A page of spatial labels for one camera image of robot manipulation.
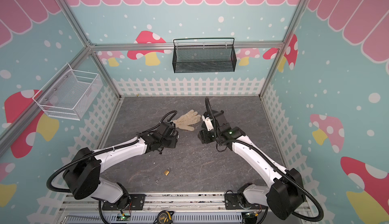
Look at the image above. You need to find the brass padlock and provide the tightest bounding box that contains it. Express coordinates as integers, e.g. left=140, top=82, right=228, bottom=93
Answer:
left=164, top=168, right=171, bottom=176

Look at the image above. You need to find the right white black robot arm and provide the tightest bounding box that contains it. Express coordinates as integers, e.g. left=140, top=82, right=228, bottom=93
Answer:
left=198, top=97, right=324, bottom=222

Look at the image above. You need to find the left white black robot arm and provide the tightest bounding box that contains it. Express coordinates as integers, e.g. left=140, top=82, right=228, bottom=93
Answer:
left=46, top=110, right=178, bottom=210

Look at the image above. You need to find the flat black box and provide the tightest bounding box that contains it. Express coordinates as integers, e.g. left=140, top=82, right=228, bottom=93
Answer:
left=212, top=110, right=228, bottom=128

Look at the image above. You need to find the beige knit work glove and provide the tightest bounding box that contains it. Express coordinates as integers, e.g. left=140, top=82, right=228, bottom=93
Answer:
left=173, top=109, right=202, bottom=131

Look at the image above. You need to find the yellow black tape measure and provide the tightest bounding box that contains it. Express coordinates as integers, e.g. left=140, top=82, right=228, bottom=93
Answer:
left=154, top=210, right=174, bottom=224

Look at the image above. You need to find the green circuit board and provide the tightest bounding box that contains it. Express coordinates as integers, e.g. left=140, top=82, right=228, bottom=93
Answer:
left=116, top=214, right=131, bottom=222

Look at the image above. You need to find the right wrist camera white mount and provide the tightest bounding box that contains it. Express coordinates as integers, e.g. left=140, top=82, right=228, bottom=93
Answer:
left=202, top=116, right=214, bottom=132

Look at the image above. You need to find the black mesh wall basket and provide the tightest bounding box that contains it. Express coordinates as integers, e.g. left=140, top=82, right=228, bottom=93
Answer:
left=172, top=38, right=237, bottom=73

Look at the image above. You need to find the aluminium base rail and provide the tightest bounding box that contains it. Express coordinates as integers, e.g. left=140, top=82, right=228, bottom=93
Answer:
left=56, top=191, right=311, bottom=215

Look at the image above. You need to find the white mesh wall basket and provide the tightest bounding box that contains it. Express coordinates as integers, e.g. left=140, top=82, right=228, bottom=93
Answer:
left=32, top=64, right=103, bottom=121

